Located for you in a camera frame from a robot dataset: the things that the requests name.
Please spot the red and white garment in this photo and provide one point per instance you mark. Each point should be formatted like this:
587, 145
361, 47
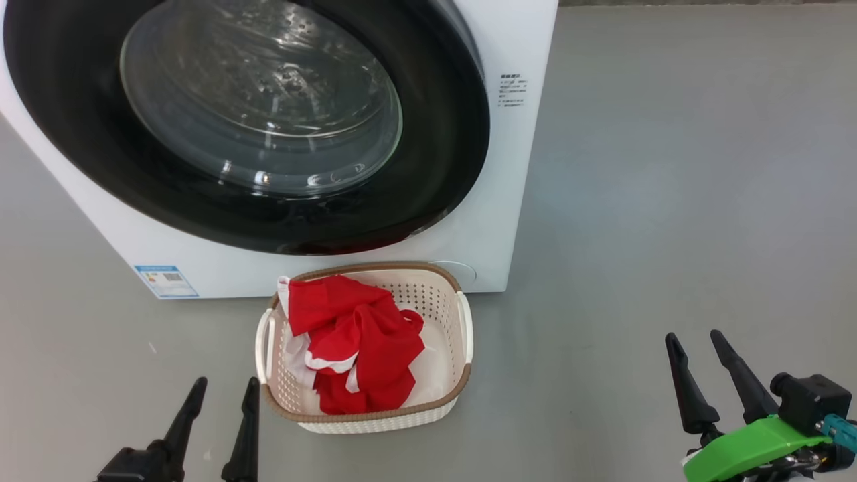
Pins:
368, 348

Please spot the white front-load washing machine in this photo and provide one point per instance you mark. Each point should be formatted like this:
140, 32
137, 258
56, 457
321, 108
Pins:
515, 201

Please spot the cream laundry basket brown rim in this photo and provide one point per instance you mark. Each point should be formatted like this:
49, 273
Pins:
442, 375

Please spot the blue energy label sticker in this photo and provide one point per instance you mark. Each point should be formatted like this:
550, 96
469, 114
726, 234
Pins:
166, 281

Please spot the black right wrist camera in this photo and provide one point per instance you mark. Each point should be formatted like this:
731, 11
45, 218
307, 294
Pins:
813, 402

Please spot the teal right camera connector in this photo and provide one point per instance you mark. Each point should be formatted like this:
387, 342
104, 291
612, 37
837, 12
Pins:
840, 432

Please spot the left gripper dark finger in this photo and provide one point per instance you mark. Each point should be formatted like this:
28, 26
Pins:
246, 442
187, 418

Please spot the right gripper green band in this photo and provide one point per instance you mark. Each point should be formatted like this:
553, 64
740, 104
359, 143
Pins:
750, 448

